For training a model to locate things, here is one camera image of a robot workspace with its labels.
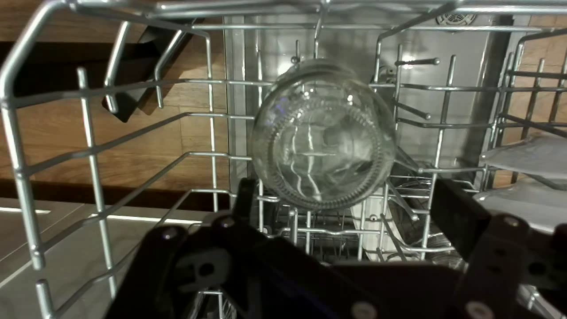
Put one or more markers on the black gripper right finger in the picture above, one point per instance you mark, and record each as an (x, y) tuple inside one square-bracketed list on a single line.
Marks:
[(508, 271)]

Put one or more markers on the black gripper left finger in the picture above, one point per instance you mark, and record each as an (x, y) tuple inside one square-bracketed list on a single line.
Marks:
[(224, 271)]

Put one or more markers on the white plate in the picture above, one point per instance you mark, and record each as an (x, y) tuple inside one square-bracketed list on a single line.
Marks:
[(526, 205), (526, 159)]

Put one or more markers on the clear glass cup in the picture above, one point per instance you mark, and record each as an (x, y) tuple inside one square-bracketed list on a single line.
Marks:
[(322, 134)]

